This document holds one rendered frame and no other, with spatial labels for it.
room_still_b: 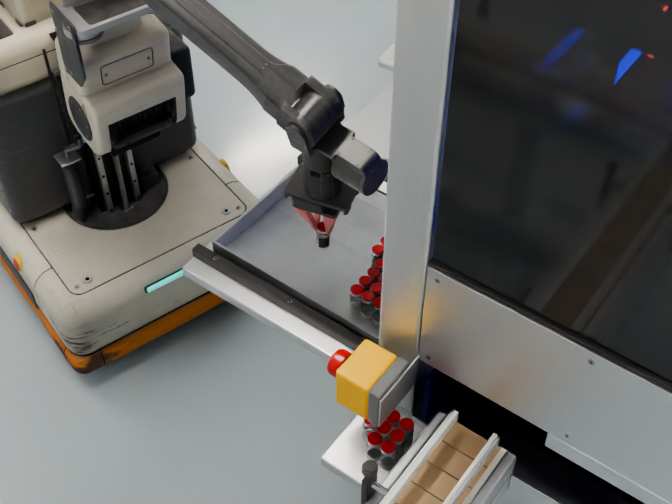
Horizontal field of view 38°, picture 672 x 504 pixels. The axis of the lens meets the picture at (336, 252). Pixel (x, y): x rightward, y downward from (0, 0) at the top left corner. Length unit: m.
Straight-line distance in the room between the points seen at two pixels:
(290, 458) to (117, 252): 0.67
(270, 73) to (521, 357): 0.50
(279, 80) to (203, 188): 1.33
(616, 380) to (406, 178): 0.33
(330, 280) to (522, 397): 0.46
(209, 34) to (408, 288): 0.43
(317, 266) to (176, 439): 0.98
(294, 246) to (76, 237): 1.03
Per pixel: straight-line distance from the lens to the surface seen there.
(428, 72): 1.00
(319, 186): 1.42
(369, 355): 1.31
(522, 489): 1.42
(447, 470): 1.34
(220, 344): 2.63
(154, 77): 2.15
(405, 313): 1.27
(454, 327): 1.23
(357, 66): 3.50
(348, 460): 1.39
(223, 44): 1.34
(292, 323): 1.54
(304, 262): 1.62
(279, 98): 1.32
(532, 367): 1.20
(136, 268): 2.46
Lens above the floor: 2.08
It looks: 47 degrees down
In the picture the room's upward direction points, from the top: straight up
